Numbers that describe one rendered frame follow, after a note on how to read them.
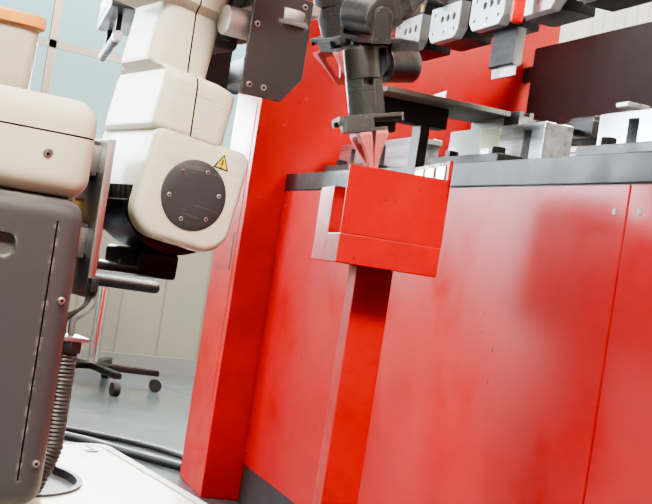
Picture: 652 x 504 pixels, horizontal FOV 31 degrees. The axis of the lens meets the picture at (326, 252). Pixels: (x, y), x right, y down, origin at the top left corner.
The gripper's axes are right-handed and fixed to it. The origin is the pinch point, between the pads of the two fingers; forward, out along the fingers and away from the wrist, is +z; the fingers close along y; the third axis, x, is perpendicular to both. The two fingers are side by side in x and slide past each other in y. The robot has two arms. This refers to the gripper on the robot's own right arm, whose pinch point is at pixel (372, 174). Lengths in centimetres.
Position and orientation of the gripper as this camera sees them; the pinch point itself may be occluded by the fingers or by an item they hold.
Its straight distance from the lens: 181.6
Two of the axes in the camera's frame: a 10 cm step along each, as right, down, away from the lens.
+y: 9.7, -0.9, 2.1
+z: 0.9, 10.0, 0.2
